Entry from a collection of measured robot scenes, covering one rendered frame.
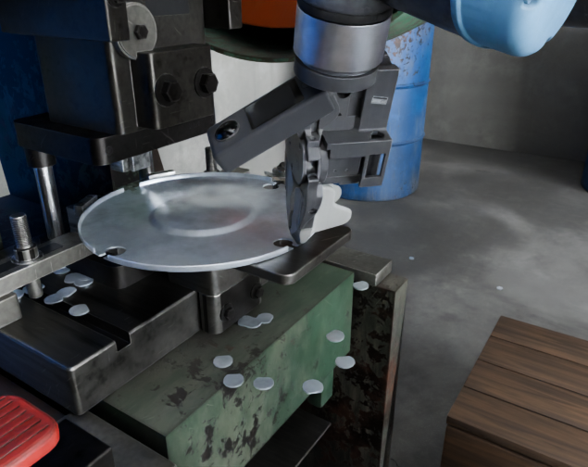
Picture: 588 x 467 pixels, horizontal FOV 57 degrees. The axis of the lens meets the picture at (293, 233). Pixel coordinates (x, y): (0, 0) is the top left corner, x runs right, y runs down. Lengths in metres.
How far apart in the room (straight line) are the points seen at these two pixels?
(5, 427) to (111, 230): 0.28
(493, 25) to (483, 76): 3.57
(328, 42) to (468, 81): 3.53
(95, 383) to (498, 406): 0.73
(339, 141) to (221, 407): 0.32
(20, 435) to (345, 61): 0.36
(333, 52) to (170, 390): 0.39
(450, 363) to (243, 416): 1.14
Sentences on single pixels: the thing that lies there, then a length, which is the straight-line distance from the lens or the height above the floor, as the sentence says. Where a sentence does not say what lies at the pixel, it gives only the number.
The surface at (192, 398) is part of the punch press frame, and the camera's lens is 0.61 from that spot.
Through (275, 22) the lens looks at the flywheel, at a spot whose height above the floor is 0.98.
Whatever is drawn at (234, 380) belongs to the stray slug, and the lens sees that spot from 0.62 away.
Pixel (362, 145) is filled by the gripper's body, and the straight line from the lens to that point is 0.49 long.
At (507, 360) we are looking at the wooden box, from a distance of 1.20.
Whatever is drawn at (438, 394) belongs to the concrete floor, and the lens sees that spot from 1.63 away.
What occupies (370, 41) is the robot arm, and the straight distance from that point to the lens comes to 0.44.
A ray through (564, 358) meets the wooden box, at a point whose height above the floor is 0.35.
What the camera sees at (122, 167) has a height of 0.83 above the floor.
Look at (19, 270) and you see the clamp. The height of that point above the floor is 0.75.
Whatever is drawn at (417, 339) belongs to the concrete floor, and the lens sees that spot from 1.82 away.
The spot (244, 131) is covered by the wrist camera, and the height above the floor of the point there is 0.92.
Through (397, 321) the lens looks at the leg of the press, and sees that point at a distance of 0.89.
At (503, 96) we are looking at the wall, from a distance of 3.91.
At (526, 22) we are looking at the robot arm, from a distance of 0.35.
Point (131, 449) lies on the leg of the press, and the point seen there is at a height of 0.64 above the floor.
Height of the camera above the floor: 1.04
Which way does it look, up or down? 25 degrees down
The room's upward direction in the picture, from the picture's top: straight up
